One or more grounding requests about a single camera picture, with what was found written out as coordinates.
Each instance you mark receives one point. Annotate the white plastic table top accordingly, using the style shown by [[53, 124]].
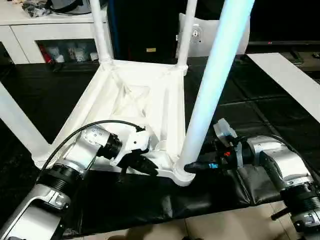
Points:
[[175, 112]]

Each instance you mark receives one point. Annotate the white plastic table leg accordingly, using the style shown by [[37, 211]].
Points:
[[22, 126], [186, 37], [102, 37], [217, 75]]

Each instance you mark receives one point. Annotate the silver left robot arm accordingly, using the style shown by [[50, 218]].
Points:
[[95, 136]]

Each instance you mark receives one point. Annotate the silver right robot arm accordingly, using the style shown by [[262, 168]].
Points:
[[287, 162]]

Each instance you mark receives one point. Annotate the black table mat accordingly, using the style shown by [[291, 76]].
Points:
[[250, 87]]

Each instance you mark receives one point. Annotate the white low table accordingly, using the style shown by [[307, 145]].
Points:
[[287, 75]]

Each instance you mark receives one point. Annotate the small yellow label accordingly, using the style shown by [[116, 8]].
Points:
[[151, 49]]

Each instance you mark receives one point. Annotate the white cup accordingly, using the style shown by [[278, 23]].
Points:
[[93, 56], [60, 58], [80, 55]]

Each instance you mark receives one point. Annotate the grey cushion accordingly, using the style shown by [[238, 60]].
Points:
[[200, 47]]

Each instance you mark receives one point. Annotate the thin black bar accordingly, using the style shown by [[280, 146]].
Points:
[[275, 43]]

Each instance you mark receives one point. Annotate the black sofa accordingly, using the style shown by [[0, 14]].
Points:
[[150, 20]]

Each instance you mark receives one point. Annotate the white cabinet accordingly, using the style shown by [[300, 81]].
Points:
[[50, 30]]

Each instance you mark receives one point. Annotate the grey bag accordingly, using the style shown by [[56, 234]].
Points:
[[72, 6]]

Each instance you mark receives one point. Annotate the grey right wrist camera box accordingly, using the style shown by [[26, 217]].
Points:
[[222, 128]]

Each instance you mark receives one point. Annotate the black metal table frame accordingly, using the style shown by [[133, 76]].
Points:
[[280, 214]]

